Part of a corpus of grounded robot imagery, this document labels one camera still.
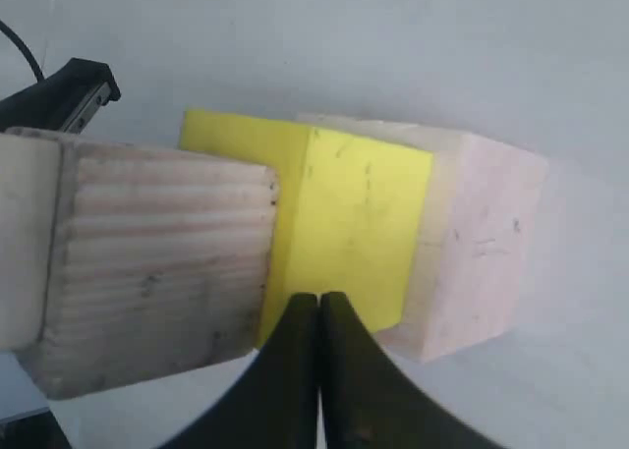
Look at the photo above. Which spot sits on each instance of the medium wooden cube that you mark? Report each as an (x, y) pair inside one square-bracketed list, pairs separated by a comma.
[(158, 265)]

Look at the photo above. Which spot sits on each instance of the yellow cube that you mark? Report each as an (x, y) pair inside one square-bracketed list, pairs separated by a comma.
[(348, 211)]

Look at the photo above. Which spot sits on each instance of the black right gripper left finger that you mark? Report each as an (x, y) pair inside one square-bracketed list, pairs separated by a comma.
[(274, 403)]

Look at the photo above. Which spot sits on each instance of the large wooden cube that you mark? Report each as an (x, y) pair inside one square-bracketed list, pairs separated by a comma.
[(477, 222)]

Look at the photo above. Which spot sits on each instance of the small wooden cube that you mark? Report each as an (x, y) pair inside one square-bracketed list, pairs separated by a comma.
[(29, 179)]

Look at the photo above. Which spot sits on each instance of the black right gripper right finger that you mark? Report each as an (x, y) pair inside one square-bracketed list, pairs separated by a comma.
[(367, 401)]

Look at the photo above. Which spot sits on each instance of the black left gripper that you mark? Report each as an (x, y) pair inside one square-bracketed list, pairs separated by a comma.
[(64, 102)]

